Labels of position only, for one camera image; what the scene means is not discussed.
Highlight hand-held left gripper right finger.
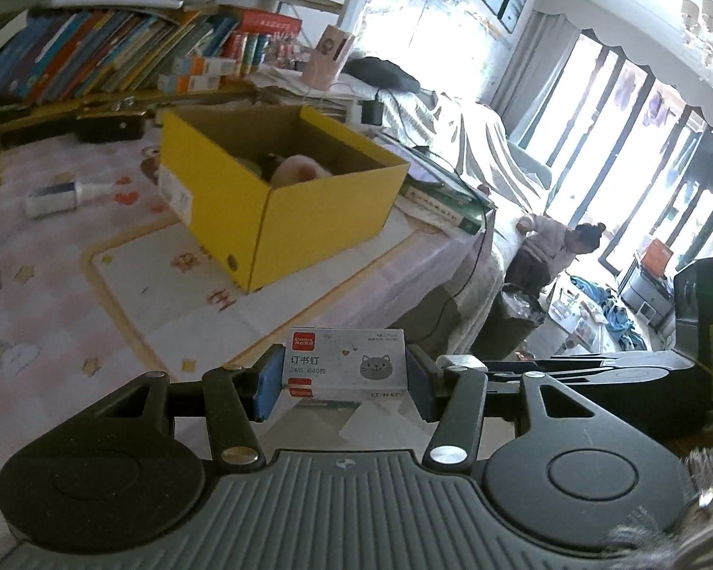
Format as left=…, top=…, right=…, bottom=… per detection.
left=407, top=346, right=599, bottom=474

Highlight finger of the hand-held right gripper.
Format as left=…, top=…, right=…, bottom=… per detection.
left=436, top=354, right=595, bottom=387

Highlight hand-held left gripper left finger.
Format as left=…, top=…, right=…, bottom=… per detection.
left=89, top=344, right=287, bottom=475

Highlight grey staple box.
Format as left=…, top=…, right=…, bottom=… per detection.
left=280, top=326, right=410, bottom=403

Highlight yellow cardboard box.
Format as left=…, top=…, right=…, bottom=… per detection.
left=157, top=104, right=411, bottom=295

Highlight person's right forearm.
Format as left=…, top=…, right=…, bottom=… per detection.
left=600, top=445, right=713, bottom=570

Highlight pink printed desktop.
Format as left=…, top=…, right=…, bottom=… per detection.
left=0, top=119, right=500, bottom=428

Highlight black trash bin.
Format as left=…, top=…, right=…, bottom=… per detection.
left=478, top=285, right=548, bottom=360

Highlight grey cabinet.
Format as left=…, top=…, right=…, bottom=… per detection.
left=621, top=264, right=675, bottom=327

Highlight blue cloth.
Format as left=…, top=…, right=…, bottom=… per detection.
left=570, top=276, right=636, bottom=345

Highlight orange box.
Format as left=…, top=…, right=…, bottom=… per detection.
left=638, top=238, right=674, bottom=274

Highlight green book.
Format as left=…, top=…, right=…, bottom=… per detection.
left=401, top=181, right=488, bottom=235

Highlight pink plush toy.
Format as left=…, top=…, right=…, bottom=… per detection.
left=271, top=154, right=334, bottom=186

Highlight sofa with white cover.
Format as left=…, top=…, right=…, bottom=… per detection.
left=386, top=92, right=553, bottom=357

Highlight white glue bottle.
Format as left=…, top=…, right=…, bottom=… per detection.
left=25, top=180, right=111, bottom=219

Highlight grey curtain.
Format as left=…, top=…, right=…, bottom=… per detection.
left=490, top=9, right=583, bottom=125

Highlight pile of loose papers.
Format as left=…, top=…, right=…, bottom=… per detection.
left=255, top=65, right=357, bottom=120

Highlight black case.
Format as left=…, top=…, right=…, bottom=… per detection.
left=74, top=108, right=146, bottom=143

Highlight orange white carton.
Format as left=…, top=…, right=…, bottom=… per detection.
left=172, top=56, right=223, bottom=75
left=157, top=74, right=223, bottom=95

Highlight black cushion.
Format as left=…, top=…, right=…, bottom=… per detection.
left=347, top=56, right=422, bottom=94

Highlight white scalloped valance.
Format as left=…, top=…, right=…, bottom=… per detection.
left=535, top=0, right=713, bottom=149

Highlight pink carton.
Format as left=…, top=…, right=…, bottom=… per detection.
left=309, top=24, right=357, bottom=87

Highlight wooden shelf ledge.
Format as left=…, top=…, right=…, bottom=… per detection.
left=0, top=86, right=256, bottom=134

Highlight red box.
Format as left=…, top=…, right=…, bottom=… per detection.
left=238, top=10, right=304, bottom=37

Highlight row of colourful books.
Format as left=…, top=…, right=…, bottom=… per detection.
left=0, top=9, right=241, bottom=105

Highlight white wall ornaments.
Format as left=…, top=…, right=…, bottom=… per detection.
left=680, top=0, right=713, bottom=72

